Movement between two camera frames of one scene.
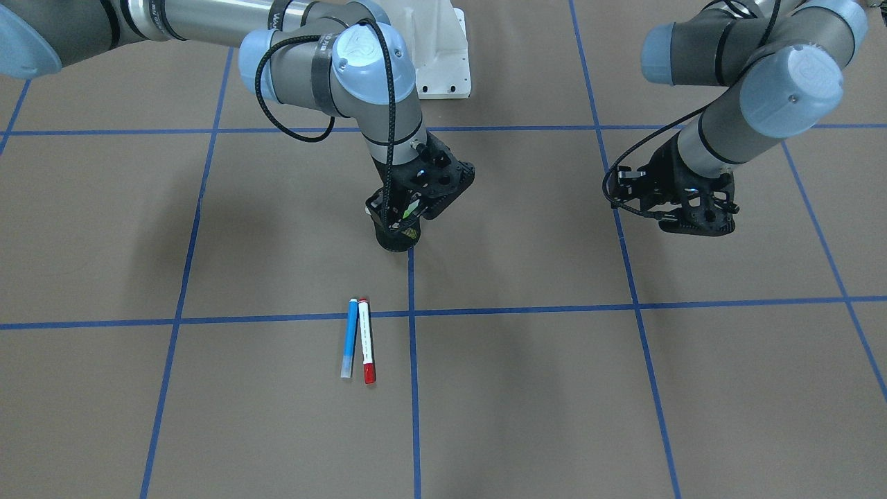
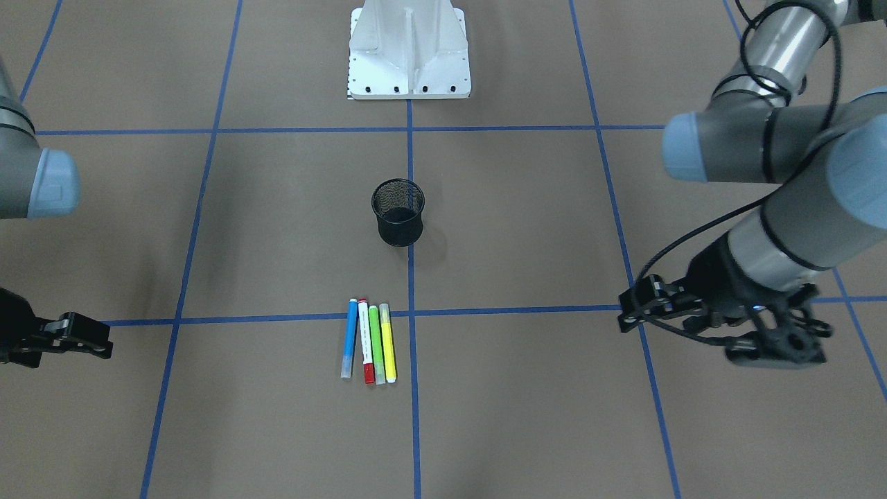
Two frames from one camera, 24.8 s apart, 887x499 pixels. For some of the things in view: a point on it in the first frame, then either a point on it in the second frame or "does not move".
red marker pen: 369,366 does not move
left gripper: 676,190 to 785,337
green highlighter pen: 411,208 to 377,347
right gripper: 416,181 to 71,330
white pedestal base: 440,50 does not move
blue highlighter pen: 348,339 does not move
